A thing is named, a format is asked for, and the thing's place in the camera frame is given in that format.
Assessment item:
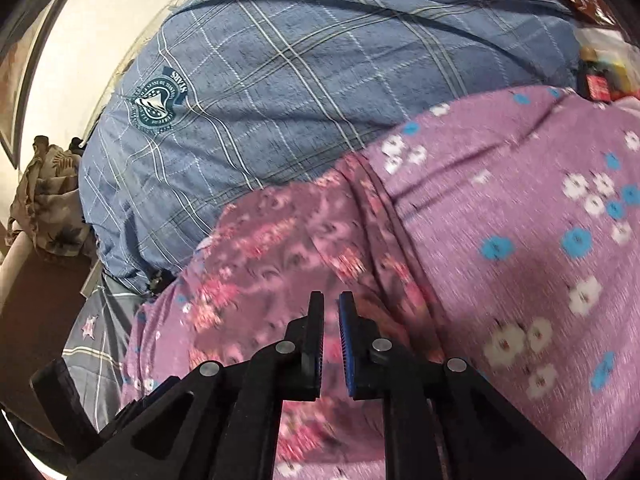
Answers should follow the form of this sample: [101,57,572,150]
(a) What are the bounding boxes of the brown sofa armrest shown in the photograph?
[0,227,103,433]

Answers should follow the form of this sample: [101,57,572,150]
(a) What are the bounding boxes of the brown ruffled cloth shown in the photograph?
[6,135,98,263]

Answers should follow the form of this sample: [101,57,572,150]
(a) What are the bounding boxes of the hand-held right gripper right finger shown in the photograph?
[338,290,587,480]

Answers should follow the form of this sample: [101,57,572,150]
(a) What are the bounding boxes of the maroon floral shirt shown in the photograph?
[187,154,451,480]

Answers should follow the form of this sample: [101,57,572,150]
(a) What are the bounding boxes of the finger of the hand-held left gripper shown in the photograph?
[120,376,182,415]
[29,357,104,462]

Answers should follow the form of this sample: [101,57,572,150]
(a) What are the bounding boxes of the large framed painting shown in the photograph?
[0,50,33,171]

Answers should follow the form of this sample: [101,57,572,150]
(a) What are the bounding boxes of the purple floral bed sheet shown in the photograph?
[120,85,640,480]

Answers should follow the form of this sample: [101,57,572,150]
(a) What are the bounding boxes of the white remote control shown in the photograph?
[79,259,102,297]

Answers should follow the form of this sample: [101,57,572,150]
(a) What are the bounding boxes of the grey striped sheet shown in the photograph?
[61,280,146,433]

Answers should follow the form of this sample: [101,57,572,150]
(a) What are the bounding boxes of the small red jar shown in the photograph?
[576,47,617,104]

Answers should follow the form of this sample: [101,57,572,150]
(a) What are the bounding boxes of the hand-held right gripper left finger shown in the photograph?
[74,290,326,480]

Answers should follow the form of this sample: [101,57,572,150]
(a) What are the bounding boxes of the blue plaid blanket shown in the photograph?
[77,0,583,293]

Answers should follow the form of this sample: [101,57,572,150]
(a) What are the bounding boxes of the small black object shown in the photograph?
[145,269,173,292]

